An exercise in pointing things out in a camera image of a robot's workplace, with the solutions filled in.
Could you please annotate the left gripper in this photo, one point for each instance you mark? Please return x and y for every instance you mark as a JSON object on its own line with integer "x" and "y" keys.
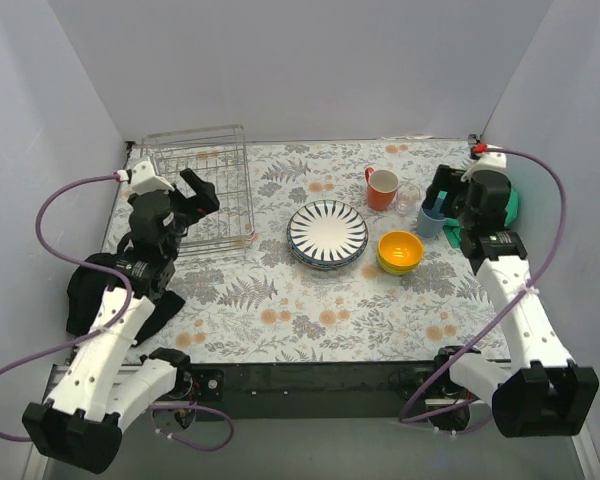
{"x": 188, "y": 201}

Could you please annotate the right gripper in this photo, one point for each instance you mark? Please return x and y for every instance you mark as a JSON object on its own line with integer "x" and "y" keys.
{"x": 453, "y": 195}

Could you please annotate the clear plastic glass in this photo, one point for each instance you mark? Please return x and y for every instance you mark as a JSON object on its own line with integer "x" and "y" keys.
{"x": 408, "y": 198}

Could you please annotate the light blue cup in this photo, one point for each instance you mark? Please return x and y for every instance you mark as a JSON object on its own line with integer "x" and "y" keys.
{"x": 430, "y": 221}

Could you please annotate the orange mug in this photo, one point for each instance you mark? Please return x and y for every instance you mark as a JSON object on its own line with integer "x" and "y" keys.
{"x": 382, "y": 186}

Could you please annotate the yellow orange bowl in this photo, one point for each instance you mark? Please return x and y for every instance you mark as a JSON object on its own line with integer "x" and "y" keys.
{"x": 400, "y": 250}

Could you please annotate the lime green bowl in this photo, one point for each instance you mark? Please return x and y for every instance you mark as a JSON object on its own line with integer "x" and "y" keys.
{"x": 392, "y": 270}

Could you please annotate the dark patterned plate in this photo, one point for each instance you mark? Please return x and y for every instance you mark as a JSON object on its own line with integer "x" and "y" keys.
{"x": 324, "y": 264}

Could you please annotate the white black striped plate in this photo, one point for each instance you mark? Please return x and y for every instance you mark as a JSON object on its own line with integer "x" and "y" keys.
{"x": 327, "y": 230}

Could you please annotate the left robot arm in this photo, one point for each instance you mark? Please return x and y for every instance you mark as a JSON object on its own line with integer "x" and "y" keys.
{"x": 110, "y": 340}

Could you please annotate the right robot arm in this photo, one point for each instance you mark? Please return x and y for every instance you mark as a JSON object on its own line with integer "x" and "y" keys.
{"x": 515, "y": 320}

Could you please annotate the green cloth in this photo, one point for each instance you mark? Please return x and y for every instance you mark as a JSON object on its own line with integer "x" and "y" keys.
{"x": 451, "y": 228}

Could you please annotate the floral table mat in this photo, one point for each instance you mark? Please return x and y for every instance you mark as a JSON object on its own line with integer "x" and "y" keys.
{"x": 261, "y": 304}

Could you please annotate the black cloth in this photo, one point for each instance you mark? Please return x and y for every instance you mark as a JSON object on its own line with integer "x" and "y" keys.
{"x": 85, "y": 300}

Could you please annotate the metal wire dish rack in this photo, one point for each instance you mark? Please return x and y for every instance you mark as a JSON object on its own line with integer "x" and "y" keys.
{"x": 217, "y": 155}

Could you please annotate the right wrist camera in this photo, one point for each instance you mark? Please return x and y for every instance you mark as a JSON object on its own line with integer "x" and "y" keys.
{"x": 485, "y": 160}

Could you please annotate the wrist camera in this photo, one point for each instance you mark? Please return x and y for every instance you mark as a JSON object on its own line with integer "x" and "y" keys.
{"x": 485, "y": 160}
{"x": 142, "y": 178}

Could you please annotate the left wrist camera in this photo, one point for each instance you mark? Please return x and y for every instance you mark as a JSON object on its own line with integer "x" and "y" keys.
{"x": 142, "y": 178}

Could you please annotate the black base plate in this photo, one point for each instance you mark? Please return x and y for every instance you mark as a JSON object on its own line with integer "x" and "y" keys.
{"x": 305, "y": 390}

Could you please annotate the aluminium frame rail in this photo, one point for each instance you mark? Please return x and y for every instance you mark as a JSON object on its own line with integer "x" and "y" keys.
{"x": 437, "y": 401}

